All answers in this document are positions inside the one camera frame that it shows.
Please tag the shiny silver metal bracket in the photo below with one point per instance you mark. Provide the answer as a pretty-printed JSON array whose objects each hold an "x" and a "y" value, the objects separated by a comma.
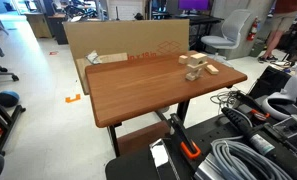
[{"x": 160, "y": 157}]

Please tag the black metal stand frame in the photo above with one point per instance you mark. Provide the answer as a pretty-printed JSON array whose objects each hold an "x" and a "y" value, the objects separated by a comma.
[{"x": 5, "y": 120}]

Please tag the wooden base block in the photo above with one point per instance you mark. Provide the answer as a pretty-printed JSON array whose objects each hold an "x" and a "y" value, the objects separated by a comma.
[{"x": 191, "y": 76}]

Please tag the black office chair base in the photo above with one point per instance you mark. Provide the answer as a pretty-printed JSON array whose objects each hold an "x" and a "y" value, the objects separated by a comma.
[{"x": 1, "y": 70}]

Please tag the small wooden cube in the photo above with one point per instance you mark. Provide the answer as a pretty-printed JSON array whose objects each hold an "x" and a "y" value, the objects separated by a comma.
[{"x": 183, "y": 59}]

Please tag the black cabinet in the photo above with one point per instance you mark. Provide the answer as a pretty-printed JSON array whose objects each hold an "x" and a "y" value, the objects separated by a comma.
[{"x": 58, "y": 30}]

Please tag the purple lit monitor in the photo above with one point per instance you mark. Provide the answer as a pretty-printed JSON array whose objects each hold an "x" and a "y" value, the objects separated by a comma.
[{"x": 193, "y": 4}]

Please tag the aluminium extrusion profile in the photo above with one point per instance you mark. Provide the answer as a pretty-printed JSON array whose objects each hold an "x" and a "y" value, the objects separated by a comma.
[{"x": 208, "y": 170}]

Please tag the black background desk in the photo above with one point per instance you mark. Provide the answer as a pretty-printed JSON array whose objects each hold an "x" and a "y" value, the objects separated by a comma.
[{"x": 201, "y": 26}]

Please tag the white VR controller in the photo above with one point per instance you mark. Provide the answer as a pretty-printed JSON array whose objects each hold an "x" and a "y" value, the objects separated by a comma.
[{"x": 286, "y": 96}]

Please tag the black table leg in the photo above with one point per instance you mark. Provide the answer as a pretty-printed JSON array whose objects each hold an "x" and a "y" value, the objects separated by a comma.
[
  {"x": 114, "y": 140},
  {"x": 182, "y": 111}
]

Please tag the black equipment case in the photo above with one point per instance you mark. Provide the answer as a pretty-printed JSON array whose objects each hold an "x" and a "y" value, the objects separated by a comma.
[{"x": 271, "y": 81}]

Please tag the rectangular wooden block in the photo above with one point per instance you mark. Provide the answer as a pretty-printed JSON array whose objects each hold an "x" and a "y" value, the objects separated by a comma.
[{"x": 212, "y": 69}]

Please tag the green box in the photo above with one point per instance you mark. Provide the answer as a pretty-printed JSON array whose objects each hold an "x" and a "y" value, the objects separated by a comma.
[{"x": 256, "y": 48}]

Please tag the large brown cardboard sheet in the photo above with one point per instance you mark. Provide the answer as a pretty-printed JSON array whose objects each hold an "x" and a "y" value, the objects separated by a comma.
[{"x": 128, "y": 36}]

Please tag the black tool with orange trigger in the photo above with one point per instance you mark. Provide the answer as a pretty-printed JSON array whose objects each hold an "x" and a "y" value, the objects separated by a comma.
[{"x": 258, "y": 114}]

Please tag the crumpled white paper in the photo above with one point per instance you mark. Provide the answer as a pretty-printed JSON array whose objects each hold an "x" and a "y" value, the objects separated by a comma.
[{"x": 94, "y": 58}]

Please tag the flat wooden plank block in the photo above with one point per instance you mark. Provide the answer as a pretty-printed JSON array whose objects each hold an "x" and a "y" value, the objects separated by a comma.
[{"x": 195, "y": 67}]

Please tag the person in khaki shorts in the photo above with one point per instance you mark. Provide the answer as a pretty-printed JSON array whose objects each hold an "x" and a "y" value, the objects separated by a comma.
[{"x": 281, "y": 20}]

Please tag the clear plastic box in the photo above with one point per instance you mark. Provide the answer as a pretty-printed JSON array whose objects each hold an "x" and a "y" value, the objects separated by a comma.
[{"x": 289, "y": 126}]

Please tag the orange black bar clamp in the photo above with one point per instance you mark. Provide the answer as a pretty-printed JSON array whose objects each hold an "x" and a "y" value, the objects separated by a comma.
[{"x": 185, "y": 141}]

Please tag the brown board under table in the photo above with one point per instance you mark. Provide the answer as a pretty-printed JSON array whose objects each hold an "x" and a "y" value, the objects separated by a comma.
[{"x": 141, "y": 137}]

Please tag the light wooden cabinet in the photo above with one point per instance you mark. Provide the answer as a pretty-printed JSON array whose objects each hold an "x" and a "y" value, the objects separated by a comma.
[{"x": 39, "y": 24}]

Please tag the white office chair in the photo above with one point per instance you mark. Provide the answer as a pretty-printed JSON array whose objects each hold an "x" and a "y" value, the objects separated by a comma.
[{"x": 229, "y": 31}]

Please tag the blue ball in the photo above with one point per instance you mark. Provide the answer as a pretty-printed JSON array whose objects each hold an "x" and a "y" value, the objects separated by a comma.
[{"x": 7, "y": 98}]

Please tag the red fire extinguisher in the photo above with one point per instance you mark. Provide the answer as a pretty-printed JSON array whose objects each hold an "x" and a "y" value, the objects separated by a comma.
[{"x": 253, "y": 30}]

